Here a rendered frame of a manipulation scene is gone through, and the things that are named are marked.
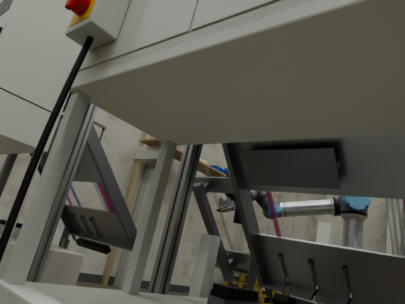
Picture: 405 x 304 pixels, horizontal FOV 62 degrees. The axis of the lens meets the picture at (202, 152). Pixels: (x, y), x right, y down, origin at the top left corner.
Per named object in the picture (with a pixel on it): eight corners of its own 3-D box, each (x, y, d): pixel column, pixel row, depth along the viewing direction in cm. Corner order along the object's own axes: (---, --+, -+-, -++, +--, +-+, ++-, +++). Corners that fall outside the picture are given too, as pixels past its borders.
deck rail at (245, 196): (258, 286, 126) (266, 275, 130) (263, 287, 125) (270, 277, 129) (210, 102, 107) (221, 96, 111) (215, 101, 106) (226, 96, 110)
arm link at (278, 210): (283, 213, 170) (269, 196, 174) (284, 209, 160) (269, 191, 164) (270, 222, 170) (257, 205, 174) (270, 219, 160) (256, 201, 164)
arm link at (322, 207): (355, 195, 177) (261, 202, 185) (360, 190, 167) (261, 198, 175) (360, 218, 173) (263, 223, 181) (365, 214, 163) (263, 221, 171)
